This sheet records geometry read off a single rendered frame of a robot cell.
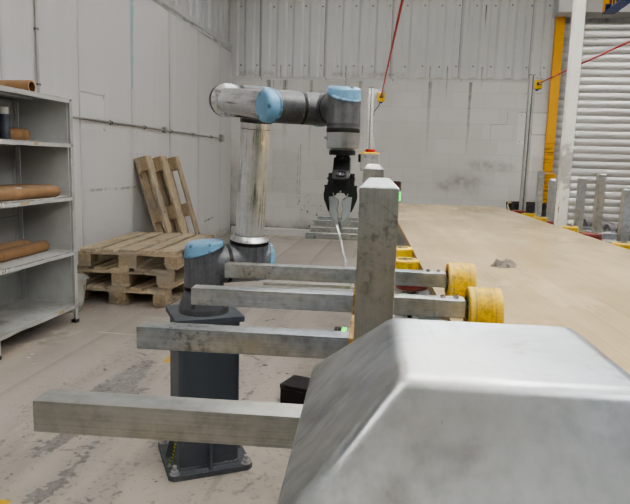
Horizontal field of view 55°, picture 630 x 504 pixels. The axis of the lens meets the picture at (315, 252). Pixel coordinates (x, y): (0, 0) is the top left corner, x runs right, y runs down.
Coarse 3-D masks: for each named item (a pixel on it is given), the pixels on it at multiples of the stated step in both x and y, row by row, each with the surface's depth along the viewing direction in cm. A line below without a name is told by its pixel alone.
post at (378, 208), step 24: (360, 192) 53; (384, 192) 53; (360, 216) 53; (384, 216) 53; (360, 240) 54; (384, 240) 54; (360, 264) 54; (384, 264) 54; (360, 288) 54; (384, 288) 54; (360, 312) 55; (384, 312) 54; (360, 336) 55
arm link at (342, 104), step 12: (324, 96) 165; (336, 96) 158; (348, 96) 157; (360, 96) 160; (324, 108) 163; (336, 108) 158; (348, 108) 158; (360, 108) 161; (336, 120) 159; (348, 120) 158
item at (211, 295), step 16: (192, 288) 104; (208, 288) 104; (224, 288) 104; (240, 288) 104; (256, 288) 105; (272, 288) 105; (192, 304) 104; (208, 304) 104; (224, 304) 104; (240, 304) 104; (256, 304) 103; (272, 304) 103; (288, 304) 103; (304, 304) 103; (320, 304) 102; (336, 304) 102; (352, 304) 102; (400, 304) 101; (416, 304) 101; (432, 304) 101; (448, 304) 100; (464, 304) 100
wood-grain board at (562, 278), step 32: (416, 224) 286; (448, 224) 290; (480, 224) 295; (512, 224) 300; (544, 224) 305; (416, 256) 187; (448, 256) 188; (480, 256) 190; (512, 256) 192; (544, 256) 194; (576, 256) 197; (608, 256) 199; (512, 288) 142; (544, 288) 143; (576, 288) 144; (608, 288) 145; (448, 320) 113; (512, 320) 112; (544, 320) 113; (576, 320) 113; (608, 320) 114; (608, 352) 94
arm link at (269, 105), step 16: (224, 96) 199; (240, 96) 185; (256, 96) 173; (272, 96) 162; (288, 96) 164; (304, 96) 166; (224, 112) 209; (240, 112) 188; (256, 112) 168; (272, 112) 162; (288, 112) 164; (304, 112) 166
